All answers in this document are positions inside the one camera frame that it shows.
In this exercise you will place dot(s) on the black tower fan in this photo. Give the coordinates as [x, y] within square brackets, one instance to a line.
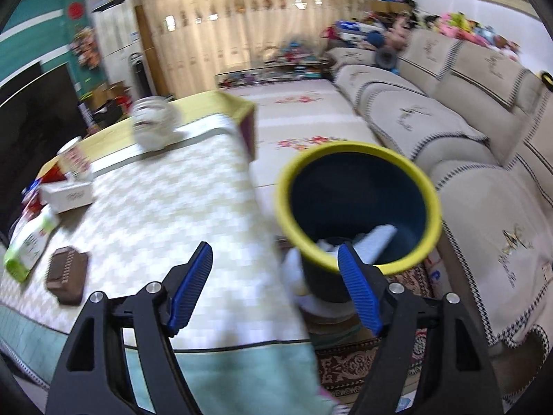
[140, 75]

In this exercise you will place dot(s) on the white carton box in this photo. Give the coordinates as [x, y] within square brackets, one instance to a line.
[65, 196]

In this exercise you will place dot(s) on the patterned table cloth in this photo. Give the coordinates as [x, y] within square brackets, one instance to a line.
[246, 349]

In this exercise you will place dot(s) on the brown plastic food tray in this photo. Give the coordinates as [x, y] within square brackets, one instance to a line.
[66, 275]

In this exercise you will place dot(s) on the green coconut water bottle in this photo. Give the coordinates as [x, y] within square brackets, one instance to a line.
[26, 248]

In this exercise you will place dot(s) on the yellow rimmed dark trash bin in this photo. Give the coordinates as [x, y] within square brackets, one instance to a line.
[339, 191]

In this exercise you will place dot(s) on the beige curtain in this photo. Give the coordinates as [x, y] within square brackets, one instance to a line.
[197, 39]

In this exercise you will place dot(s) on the red snack bag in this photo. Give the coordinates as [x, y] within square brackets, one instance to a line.
[31, 202]

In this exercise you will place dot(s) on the floral floor rug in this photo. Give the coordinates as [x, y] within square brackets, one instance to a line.
[293, 117]

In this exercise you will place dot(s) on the white air conditioner tower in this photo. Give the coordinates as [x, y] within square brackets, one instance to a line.
[118, 35]

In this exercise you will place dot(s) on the plush toy pile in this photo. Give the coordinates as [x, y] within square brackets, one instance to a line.
[457, 25]

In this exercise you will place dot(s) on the beige sectional sofa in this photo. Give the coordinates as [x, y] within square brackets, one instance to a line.
[480, 126]

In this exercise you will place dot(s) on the white red paper cup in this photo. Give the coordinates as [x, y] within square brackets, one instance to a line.
[74, 161]

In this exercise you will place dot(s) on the black television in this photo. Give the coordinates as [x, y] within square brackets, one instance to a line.
[35, 123]

